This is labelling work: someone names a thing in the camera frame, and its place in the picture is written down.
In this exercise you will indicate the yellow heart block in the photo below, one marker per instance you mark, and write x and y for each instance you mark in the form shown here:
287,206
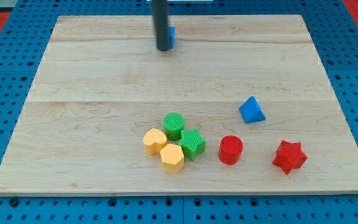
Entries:
154,140

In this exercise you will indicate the red cylinder block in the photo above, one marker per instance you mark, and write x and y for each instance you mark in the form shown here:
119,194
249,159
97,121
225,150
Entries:
230,149

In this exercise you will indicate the red star block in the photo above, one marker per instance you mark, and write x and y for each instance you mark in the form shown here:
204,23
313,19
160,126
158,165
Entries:
289,156

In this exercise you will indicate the yellow hexagon block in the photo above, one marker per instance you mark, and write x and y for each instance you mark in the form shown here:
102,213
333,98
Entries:
172,158

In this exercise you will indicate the green star block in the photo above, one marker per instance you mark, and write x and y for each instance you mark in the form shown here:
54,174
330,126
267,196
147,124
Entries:
192,143

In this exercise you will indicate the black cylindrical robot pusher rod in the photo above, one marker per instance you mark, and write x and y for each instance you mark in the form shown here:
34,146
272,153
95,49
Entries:
161,24

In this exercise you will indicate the green cylinder block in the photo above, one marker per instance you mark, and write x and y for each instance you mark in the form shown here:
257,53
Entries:
173,124

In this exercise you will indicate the light wooden board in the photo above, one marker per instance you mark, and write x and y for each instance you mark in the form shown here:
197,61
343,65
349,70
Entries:
102,84

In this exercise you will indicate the blue cube block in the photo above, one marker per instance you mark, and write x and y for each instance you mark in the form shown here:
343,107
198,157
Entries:
171,37

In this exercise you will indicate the blue triangle block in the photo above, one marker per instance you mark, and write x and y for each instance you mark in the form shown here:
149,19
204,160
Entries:
251,111

